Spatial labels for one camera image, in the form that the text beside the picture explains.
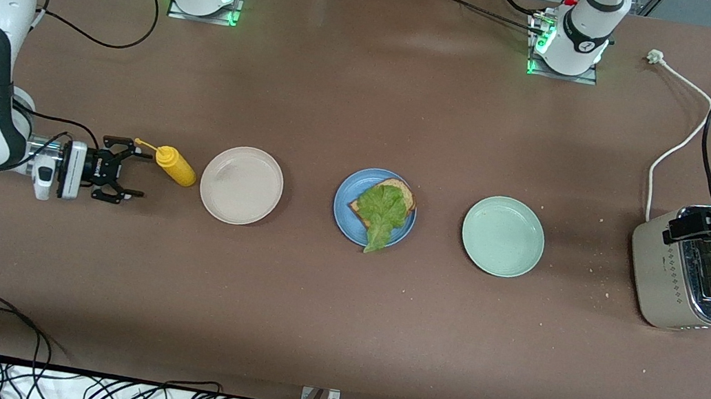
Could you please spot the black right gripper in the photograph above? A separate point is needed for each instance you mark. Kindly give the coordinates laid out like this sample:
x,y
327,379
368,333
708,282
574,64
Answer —
x,y
97,167

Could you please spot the yellow mustard squeeze bottle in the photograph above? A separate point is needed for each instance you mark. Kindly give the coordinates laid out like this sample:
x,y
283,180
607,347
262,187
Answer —
x,y
175,167

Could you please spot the green lettuce leaf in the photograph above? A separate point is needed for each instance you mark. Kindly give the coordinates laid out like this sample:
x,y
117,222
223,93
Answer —
x,y
385,214

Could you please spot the brown toast slice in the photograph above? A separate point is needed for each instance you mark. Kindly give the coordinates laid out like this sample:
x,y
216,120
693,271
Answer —
x,y
406,193

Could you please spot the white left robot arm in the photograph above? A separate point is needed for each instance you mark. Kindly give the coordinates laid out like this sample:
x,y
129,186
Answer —
x,y
580,36

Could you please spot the beige round plate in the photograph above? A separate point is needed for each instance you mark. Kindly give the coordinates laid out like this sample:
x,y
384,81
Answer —
x,y
241,185

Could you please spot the mint green round plate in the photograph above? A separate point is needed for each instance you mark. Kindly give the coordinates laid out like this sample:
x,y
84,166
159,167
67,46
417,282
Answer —
x,y
503,236

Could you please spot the blue round plate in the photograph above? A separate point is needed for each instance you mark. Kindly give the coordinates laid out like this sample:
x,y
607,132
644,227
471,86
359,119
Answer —
x,y
346,191

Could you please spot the silver beige toaster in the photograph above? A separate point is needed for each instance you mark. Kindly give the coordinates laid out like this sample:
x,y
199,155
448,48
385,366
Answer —
x,y
655,269

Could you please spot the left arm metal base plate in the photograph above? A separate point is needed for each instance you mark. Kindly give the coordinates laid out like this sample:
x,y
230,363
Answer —
x,y
540,73

